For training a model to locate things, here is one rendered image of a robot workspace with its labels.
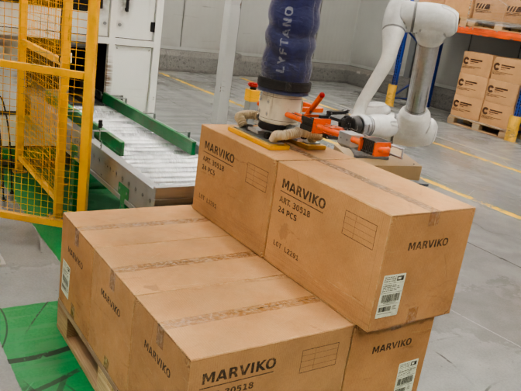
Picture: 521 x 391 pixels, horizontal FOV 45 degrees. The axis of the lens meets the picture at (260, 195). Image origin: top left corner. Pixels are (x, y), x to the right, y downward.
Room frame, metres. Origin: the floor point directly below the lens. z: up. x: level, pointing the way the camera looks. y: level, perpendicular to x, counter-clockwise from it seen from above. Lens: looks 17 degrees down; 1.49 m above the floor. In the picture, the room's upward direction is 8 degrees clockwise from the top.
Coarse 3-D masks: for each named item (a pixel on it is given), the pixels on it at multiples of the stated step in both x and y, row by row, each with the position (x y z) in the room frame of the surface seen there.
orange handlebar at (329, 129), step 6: (258, 102) 2.75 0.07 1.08; (306, 102) 2.93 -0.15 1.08; (306, 108) 2.78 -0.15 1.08; (318, 108) 2.82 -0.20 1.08; (288, 114) 2.56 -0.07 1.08; (294, 114) 2.54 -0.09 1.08; (300, 114) 2.57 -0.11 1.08; (300, 120) 2.49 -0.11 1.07; (318, 126) 2.39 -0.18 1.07; (324, 126) 2.37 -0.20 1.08; (330, 126) 2.35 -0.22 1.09; (336, 126) 2.35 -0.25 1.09; (324, 132) 2.36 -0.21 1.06; (330, 132) 2.33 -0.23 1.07; (336, 132) 2.30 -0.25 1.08; (354, 138) 2.22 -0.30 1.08; (378, 150) 2.12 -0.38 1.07; (384, 150) 2.11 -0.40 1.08; (390, 150) 2.14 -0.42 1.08
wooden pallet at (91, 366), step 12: (60, 300) 2.46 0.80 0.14; (60, 312) 2.44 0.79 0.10; (60, 324) 2.43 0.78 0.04; (72, 324) 2.31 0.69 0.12; (72, 336) 2.38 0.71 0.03; (72, 348) 2.29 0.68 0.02; (84, 348) 2.30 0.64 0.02; (84, 360) 2.22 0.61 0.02; (96, 360) 2.07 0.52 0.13; (96, 372) 2.15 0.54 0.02; (96, 384) 2.07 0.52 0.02; (108, 384) 1.96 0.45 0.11
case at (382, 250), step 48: (288, 192) 2.22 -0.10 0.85; (336, 192) 2.01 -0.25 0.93; (384, 192) 2.05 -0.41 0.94; (432, 192) 2.15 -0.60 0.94; (288, 240) 2.18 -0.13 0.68; (336, 240) 1.98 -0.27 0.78; (384, 240) 1.82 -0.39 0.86; (432, 240) 1.93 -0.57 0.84; (336, 288) 1.95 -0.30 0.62; (384, 288) 1.82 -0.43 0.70; (432, 288) 1.96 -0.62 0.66
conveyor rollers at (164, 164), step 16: (96, 112) 4.61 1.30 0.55; (112, 112) 4.76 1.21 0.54; (112, 128) 4.21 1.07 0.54; (128, 128) 4.27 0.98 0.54; (144, 128) 4.34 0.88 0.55; (128, 144) 3.80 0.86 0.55; (144, 144) 3.87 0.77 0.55; (160, 144) 3.93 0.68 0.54; (128, 160) 3.43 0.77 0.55; (144, 160) 3.49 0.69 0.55; (160, 160) 3.54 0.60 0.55; (176, 160) 3.60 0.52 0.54; (192, 160) 3.66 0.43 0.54; (160, 176) 3.24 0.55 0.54; (176, 176) 3.30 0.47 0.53; (192, 176) 3.35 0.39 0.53
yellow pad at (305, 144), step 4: (288, 140) 2.66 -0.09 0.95; (292, 140) 2.64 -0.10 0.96; (304, 140) 2.61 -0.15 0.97; (296, 144) 2.61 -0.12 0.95; (300, 144) 2.59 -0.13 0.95; (304, 144) 2.57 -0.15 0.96; (308, 144) 2.57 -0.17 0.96; (312, 144) 2.58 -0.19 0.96; (316, 144) 2.60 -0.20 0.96; (320, 144) 2.61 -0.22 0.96; (304, 148) 2.57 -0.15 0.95; (308, 148) 2.55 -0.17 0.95; (312, 148) 2.56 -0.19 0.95; (316, 148) 2.57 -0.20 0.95; (320, 148) 2.59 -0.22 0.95; (324, 148) 2.60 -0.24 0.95
